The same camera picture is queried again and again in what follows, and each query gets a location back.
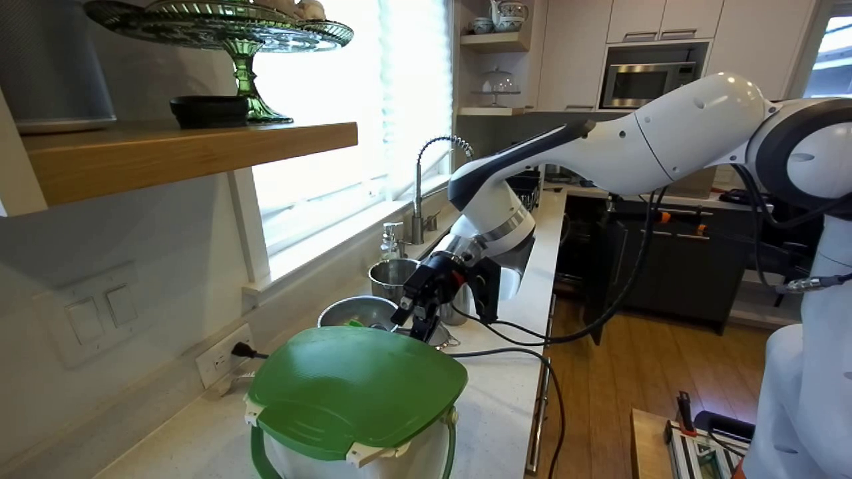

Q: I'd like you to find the steel bowl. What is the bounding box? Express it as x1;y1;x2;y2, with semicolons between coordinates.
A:
318;297;396;330

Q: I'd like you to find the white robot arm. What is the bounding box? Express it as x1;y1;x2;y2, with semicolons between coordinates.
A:
395;73;852;335

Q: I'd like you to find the black cable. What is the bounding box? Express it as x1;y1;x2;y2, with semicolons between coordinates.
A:
442;189;663;479

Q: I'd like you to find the white light switch panel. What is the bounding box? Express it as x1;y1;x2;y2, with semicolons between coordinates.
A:
33;262;142;367

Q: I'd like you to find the built-in microwave oven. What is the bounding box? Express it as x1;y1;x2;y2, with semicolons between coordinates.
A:
599;44;709;110

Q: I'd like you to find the white bin body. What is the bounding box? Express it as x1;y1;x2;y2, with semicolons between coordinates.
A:
246;400;455;479

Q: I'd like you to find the chrome kitchen faucet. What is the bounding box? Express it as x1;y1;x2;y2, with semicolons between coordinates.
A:
410;134;474;245

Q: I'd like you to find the green bin lid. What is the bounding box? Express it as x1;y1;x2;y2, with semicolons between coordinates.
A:
247;329;470;462

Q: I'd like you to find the green glass cake stand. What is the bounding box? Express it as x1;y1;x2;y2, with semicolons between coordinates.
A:
83;0;354;126

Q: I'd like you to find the grey lamp shade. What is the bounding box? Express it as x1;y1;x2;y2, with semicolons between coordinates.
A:
0;0;114;134

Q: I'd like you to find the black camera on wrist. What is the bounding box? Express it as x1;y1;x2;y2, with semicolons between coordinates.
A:
467;262;502;325

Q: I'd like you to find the black bowl on shelf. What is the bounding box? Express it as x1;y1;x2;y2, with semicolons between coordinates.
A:
171;96;247;128

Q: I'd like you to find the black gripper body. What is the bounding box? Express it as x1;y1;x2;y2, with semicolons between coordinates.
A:
402;250;472;325

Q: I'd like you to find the wall power outlet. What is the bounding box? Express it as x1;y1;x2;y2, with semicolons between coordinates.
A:
198;325;265;394

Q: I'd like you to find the steel pot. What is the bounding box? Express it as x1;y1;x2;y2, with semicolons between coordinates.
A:
368;258;418;302

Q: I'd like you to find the wooden shelf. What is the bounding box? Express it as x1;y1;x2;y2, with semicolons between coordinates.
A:
24;124;358;207

